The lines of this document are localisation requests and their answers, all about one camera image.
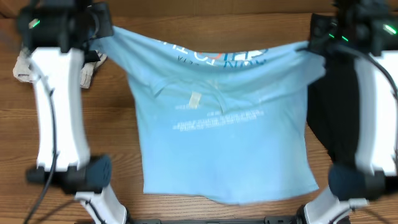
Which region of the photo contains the light blue t-shirt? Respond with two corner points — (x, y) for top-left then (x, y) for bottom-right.
(92, 27), (325, 204)

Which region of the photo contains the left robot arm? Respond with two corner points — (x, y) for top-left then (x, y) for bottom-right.
(16, 1), (132, 224)

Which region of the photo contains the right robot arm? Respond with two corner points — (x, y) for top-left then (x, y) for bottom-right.
(265, 0), (397, 223)

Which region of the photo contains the black garment on right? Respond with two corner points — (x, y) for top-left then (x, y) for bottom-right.
(307, 58), (359, 167)

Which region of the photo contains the folded beige garment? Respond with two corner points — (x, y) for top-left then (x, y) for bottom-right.
(12, 49), (108, 89)

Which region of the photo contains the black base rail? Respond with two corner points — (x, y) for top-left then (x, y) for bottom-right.
(128, 215), (307, 224)

